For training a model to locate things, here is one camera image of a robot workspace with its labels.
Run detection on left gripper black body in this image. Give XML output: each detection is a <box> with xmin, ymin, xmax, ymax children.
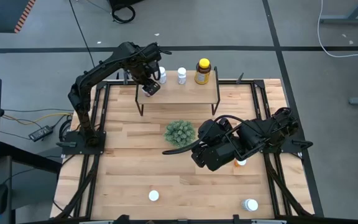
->
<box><xmin>140</xmin><ymin>78</ymin><xmax>162</xmax><ymax>96</ymax></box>

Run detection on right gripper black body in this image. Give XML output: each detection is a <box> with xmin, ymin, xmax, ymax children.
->
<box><xmin>196</xmin><ymin>141</ymin><xmax>239</xmax><ymax>172</ymax></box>

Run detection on clear bottle round white cap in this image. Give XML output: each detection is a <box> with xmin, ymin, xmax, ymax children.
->
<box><xmin>158</xmin><ymin>66</ymin><xmax>168</xmax><ymax>85</ymax></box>

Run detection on clear bottle tabbed white cap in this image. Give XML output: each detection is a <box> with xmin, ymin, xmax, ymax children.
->
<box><xmin>177</xmin><ymin>67</ymin><xmax>187</xmax><ymax>85</ymax></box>

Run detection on amber bottle yellow cap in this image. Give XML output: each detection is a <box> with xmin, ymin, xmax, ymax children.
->
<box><xmin>194</xmin><ymin>57</ymin><xmax>213</xmax><ymax>85</ymax></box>

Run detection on large clear bottle white cap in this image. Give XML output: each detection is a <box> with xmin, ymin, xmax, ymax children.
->
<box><xmin>241</xmin><ymin>198</ymin><xmax>259</xmax><ymax>212</ymax></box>

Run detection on wooden shelf black metal legs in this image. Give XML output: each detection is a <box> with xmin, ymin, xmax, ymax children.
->
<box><xmin>135</xmin><ymin>66</ymin><xmax>221</xmax><ymax>116</ymax></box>

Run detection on green artificial plant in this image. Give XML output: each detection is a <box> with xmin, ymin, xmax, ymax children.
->
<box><xmin>163</xmin><ymin>119</ymin><xmax>197</xmax><ymax>149</ymax></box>

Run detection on black equipment box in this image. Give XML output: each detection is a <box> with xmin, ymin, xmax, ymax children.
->
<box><xmin>108</xmin><ymin>0</ymin><xmax>145</xmax><ymax>11</ymax></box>

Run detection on black power adapter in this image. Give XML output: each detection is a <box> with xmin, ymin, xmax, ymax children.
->
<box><xmin>28</xmin><ymin>125</ymin><xmax>54</xmax><ymax>142</ymax></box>

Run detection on black side desk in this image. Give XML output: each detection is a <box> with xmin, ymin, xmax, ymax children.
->
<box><xmin>0</xmin><ymin>141</ymin><xmax>62</xmax><ymax>224</ymax></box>

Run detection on black mat orange striped edges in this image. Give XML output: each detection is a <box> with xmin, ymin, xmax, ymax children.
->
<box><xmin>0</xmin><ymin>0</ymin><xmax>37</xmax><ymax>34</ymax></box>

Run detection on black coiled cable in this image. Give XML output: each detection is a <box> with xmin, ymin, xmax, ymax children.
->
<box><xmin>111</xmin><ymin>4</ymin><xmax>136</xmax><ymax>24</ymax></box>

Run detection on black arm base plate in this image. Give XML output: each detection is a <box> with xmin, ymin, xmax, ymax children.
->
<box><xmin>259</xmin><ymin>136</ymin><xmax>313</xmax><ymax>154</ymax></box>
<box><xmin>56</xmin><ymin>130</ymin><xmax>107</xmax><ymax>156</ymax></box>

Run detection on long black floor cable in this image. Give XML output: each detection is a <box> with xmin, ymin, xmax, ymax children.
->
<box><xmin>68</xmin><ymin>0</ymin><xmax>101</xmax><ymax>80</ymax></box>

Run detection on yellow cable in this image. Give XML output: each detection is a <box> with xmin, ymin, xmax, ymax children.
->
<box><xmin>2</xmin><ymin>112</ymin><xmax>74</xmax><ymax>126</ymax></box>

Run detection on white floor cable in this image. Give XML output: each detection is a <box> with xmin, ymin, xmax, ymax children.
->
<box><xmin>316</xmin><ymin>0</ymin><xmax>358</xmax><ymax>58</ymax></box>

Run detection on grey desk leg frame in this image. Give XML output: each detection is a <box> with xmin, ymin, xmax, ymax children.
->
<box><xmin>318</xmin><ymin>0</ymin><xmax>358</xmax><ymax>25</ymax></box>

